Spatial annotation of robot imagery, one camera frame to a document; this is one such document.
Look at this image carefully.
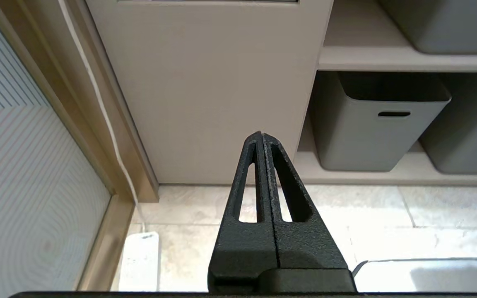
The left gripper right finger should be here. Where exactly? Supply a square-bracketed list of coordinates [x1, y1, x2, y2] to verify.
[262, 133, 356, 293]

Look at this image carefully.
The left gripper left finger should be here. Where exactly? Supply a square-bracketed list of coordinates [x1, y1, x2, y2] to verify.
[207, 131, 279, 293]

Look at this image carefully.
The white power adapter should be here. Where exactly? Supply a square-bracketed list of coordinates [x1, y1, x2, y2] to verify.
[118, 232, 159, 292]

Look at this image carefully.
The beige open shelf unit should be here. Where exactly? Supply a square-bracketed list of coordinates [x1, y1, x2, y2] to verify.
[293, 0, 477, 186]

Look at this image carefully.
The ribbed glass door panel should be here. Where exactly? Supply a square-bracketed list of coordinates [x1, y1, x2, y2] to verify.
[0, 0, 112, 298]

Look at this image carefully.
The grey storage bin with handle slot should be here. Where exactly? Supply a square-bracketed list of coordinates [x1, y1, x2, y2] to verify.
[310, 71, 452, 172]

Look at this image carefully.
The wooden door frame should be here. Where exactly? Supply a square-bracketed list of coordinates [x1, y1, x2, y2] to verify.
[0, 0, 159, 292]

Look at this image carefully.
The white cable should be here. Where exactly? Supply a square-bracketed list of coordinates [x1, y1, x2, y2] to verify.
[58, 0, 146, 233]

